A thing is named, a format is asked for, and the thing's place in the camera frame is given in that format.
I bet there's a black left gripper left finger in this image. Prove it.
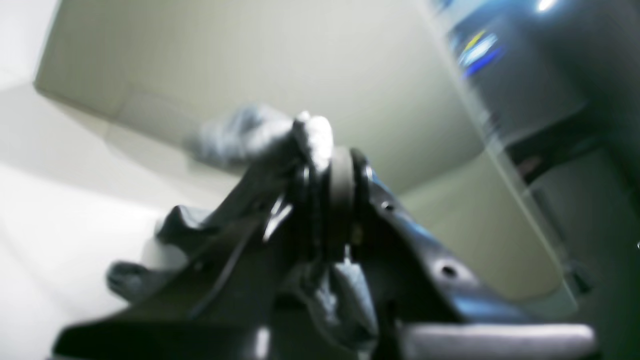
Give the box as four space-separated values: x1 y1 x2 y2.
52 162 313 360

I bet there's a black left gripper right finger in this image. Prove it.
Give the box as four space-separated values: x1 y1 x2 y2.
323 147 598 360

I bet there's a grey t-shirt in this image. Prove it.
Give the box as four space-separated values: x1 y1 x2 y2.
105 104 379 353

